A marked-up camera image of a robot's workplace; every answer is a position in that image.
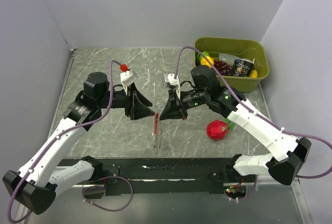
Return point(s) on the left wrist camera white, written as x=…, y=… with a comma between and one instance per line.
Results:
x=127, y=78

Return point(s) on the aluminium frame rail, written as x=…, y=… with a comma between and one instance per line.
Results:
x=268, y=203

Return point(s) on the olive green plastic bin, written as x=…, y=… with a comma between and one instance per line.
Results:
x=242, y=48

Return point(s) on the green lime upper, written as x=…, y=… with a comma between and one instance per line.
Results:
x=199, y=56

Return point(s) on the dark red grape bunch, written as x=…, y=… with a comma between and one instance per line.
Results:
x=223, y=67

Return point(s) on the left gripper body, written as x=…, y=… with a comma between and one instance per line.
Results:
x=121, y=100

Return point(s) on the small yellow fruit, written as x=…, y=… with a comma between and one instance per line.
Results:
x=254, y=74

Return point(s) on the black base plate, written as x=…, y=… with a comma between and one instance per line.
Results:
x=166, y=175

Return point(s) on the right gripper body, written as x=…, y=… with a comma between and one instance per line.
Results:
x=193, y=98

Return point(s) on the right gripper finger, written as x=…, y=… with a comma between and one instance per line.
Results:
x=171, y=112
x=172, y=99

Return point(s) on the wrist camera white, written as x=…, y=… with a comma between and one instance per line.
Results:
x=127, y=78
x=172, y=84

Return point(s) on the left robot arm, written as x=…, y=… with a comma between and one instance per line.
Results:
x=35, y=185

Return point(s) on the yellow lemon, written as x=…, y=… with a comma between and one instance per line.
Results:
x=208, y=61

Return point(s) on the red dragon fruit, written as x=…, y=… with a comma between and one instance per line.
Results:
x=218, y=130

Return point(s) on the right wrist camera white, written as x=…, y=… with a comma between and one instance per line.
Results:
x=172, y=84

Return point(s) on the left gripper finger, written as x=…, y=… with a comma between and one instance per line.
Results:
x=138, y=98
x=140, y=110

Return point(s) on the black drink carton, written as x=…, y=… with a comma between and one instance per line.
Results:
x=242, y=67

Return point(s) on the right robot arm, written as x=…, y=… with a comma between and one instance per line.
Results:
x=287, y=153

